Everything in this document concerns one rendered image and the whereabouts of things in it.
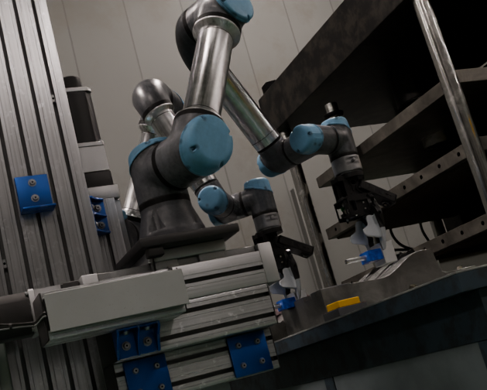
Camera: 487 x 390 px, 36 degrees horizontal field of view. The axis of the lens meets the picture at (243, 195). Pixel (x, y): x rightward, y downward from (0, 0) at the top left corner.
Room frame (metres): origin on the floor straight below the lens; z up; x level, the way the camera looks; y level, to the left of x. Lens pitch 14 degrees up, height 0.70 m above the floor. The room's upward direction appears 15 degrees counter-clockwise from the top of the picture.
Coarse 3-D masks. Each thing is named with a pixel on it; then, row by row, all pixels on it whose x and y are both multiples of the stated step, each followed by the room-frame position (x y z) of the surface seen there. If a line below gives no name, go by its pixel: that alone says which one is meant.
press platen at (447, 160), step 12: (444, 156) 2.59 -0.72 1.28; (456, 156) 2.54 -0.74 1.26; (432, 168) 2.67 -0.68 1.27; (444, 168) 2.61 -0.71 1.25; (408, 180) 2.81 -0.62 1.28; (420, 180) 2.75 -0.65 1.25; (432, 180) 2.73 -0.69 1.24; (396, 192) 2.89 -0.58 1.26; (408, 192) 2.83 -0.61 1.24; (336, 228) 3.37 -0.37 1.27; (348, 228) 3.29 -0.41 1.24
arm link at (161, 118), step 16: (144, 80) 2.04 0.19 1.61; (160, 80) 2.06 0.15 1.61; (144, 96) 2.00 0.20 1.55; (160, 96) 2.00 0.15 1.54; (144, 112) 2.01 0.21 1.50; (160, 112) 2.00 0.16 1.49; (160, 128) 2.00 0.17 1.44; (208, 176) 1.99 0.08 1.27; (208, 192) 1.96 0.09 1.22; (224, 192) 1.98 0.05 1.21; (208, 208) 1.97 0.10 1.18; (224, 208) 1.99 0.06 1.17
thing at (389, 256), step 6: (390, 240) 1.91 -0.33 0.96; (372, 246) 1.92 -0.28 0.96; (378, 246) 1.90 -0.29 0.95; (390, 246) 1.90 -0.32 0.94; (366, 252) 1.88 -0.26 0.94; (372, 252) 1.88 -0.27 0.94; (378, 252) 1.89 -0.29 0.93; (384, 252) 1.89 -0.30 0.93; (390, 252) 1.90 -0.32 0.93; (354, 258) 1.88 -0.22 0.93; (360, 258) 1.88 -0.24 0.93; (366, 258) 1.89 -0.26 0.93; (372, 258) 1.88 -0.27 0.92; (378, 258) 1.89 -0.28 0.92; (384, 258) 1.89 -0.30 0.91; (390, 258) 1.90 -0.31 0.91; (396, 258) 1.90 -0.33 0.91; (366, 264) 1.92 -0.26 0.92; (378, 264) 1.92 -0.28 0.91; (384, 264) 1.91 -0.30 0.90
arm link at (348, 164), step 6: (348, 156) 1.87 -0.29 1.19; (354, 156) 1.88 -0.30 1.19; (336, 162) 1.88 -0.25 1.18; (342, 162) 1.88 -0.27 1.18; (348, 162) 1.87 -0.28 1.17; (354, 162) 1.88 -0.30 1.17; (360, 162) 1.90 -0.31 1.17; (336, 168) 1.89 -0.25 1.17; (342, 168) 1.88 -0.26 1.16; (348, 168) 1.87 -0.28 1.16; (354, 168) 1.88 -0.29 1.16; (360, 168) 1.89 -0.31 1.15; (336, 174) 1.89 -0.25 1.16
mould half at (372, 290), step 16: (416, 256) 2.08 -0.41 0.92; (432, 256) 2.10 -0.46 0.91; (400, 272) 2.05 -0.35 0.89; (416, 272) 2.07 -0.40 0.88; (432, 272) 2.10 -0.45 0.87; (448, 272) 2.12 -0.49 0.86; (336, 288) 1.97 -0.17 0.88; (352, 288) 1.99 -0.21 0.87; (368, 288) 2.01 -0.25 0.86; (384, 288) 2.03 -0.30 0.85; (400, 288) 2.05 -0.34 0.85; (304, 304) 2.05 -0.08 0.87; (320, 304) 1.97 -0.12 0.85; (368, 304) 2.00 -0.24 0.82; (288, 320) 2.16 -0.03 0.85; (304, 320) 2.07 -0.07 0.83; (320, 320) 1.99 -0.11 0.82
